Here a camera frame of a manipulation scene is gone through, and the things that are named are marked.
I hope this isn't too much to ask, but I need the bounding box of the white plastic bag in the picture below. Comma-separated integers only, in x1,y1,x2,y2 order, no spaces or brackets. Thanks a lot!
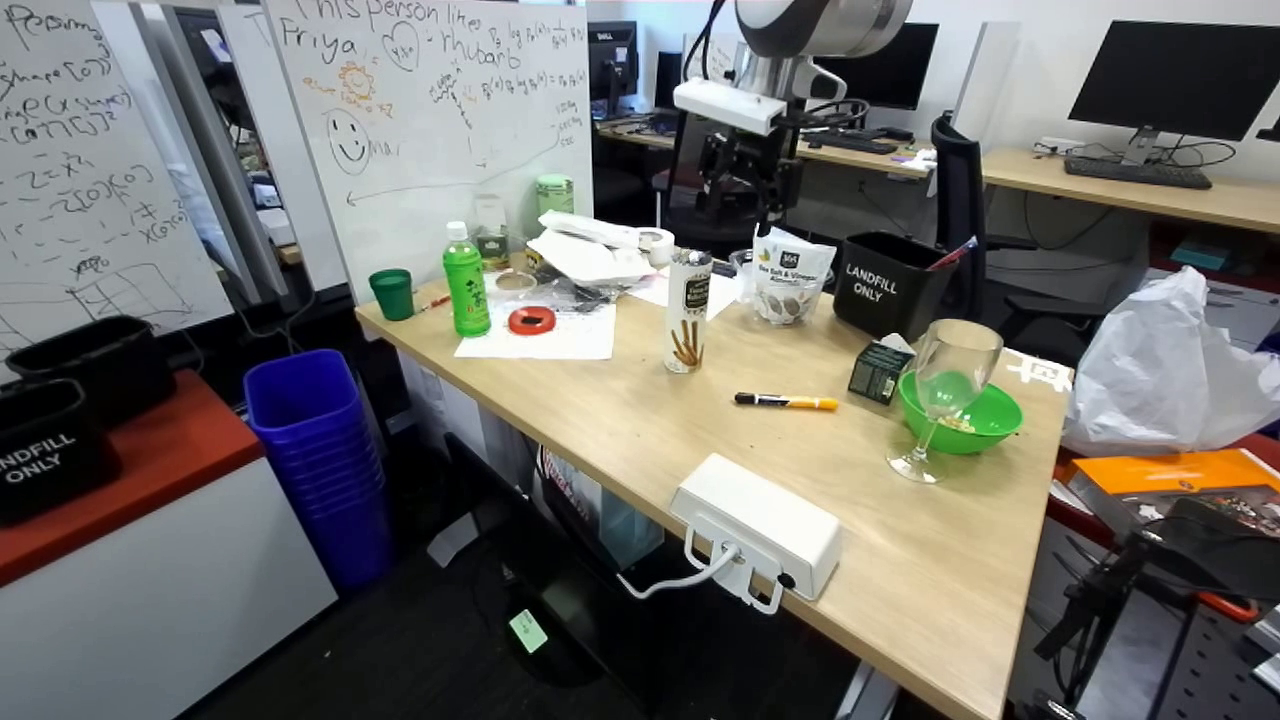
1063,268,1280,456

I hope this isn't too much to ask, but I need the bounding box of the black landfill bin left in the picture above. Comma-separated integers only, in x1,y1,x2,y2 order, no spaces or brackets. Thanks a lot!
0,379,116,525

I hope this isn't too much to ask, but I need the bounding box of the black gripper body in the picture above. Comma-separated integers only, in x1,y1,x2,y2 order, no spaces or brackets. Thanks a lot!
676,122,802,224

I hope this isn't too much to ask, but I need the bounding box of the black landfill bin on table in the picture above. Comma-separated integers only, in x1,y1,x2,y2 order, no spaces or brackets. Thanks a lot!
832,234,953,341

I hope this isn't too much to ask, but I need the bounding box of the large whiteboard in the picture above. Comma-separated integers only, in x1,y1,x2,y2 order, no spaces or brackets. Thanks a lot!
263,0,594,305

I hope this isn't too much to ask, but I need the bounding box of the stack of blue bins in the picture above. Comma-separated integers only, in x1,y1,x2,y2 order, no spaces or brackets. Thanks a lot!
245,348,394,593

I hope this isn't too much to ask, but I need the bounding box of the small green cup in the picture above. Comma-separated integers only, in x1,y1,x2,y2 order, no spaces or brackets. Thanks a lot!
368,268,416,322

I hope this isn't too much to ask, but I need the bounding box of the clear wine glass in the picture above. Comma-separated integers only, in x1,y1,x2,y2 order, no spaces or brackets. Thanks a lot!
891,316,1005,485

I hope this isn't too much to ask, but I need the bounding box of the white tape roll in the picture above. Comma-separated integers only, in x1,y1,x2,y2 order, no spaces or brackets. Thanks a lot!
638,228,676,268

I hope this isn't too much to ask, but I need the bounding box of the left whiteboard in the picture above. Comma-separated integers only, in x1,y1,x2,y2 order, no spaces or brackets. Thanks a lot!
0,0,232,354

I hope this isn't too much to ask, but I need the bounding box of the orange folder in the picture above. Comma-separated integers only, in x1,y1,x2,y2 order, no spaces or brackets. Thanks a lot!
1077,450,1280,497

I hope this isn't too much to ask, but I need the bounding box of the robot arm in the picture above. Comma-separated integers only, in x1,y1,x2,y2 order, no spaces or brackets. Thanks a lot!
664,0,914,256

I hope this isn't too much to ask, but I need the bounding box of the clear snack bag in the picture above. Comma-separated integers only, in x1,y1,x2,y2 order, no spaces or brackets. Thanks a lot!
746,224,836,329

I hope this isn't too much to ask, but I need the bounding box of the green plastic bottle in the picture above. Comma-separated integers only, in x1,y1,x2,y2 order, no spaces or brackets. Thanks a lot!
443,219,494,337

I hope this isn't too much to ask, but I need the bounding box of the green plastic bowl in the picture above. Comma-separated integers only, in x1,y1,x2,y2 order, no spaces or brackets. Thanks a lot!
895,372,1025,456

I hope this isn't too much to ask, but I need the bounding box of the white power box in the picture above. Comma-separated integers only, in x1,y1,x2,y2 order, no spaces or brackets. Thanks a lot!
671,456,846,615

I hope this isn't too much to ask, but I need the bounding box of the computer monitor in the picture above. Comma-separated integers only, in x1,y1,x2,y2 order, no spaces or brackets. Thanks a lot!
803,26,935,154
1063,21,1280,194

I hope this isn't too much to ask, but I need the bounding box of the black yellow marker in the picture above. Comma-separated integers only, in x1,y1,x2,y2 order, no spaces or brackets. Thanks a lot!
732,392,839,413

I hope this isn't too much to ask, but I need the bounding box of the white paper sheet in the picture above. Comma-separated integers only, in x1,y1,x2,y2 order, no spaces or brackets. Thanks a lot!
456,299,616,360

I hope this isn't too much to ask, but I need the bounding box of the pile of white papers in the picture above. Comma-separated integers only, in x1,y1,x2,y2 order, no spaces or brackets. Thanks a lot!
528,212,652,283

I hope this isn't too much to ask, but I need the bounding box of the computer monitor right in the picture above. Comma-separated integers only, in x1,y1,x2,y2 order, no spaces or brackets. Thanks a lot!
1063,21,1280,194

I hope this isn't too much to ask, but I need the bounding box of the red tape roll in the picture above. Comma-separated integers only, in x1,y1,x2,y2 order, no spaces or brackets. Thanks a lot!
510,305,556,337

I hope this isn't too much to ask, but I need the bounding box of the computer monitor middle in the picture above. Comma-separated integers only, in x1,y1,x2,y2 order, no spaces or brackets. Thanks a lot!
803,26,935,154

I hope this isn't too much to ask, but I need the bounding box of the small dark green box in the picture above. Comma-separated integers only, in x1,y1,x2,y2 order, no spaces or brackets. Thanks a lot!
850,346,909,403

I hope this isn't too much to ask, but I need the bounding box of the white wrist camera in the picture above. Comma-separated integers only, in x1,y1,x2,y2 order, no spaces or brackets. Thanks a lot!
671,82,790,136

